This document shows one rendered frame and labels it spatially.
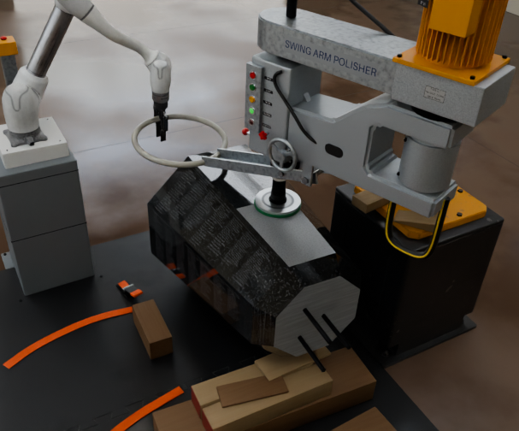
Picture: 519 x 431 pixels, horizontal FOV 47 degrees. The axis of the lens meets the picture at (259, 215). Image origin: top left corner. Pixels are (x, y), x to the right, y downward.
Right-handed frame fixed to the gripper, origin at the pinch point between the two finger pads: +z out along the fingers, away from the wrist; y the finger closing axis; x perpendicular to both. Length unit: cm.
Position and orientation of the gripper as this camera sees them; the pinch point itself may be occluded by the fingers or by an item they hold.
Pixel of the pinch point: (161, 133)
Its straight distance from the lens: 334.3
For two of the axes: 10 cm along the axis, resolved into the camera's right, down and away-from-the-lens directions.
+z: -0.9, 7.8, 6.2
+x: 8.2, -2.9, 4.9
